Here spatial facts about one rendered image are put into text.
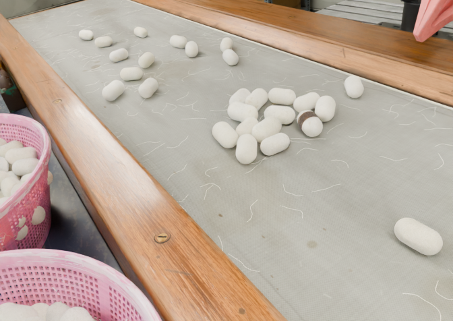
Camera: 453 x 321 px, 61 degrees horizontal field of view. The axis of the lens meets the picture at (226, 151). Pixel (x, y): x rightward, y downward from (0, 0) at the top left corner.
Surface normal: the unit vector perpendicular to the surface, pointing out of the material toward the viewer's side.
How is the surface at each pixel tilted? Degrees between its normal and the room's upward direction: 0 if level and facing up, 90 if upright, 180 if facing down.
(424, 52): 0
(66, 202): 0
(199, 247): 0
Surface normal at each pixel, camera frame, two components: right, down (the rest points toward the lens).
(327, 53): -0.67, -0.29
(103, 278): -0.54, 0.30
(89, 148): -0.13, -0.81
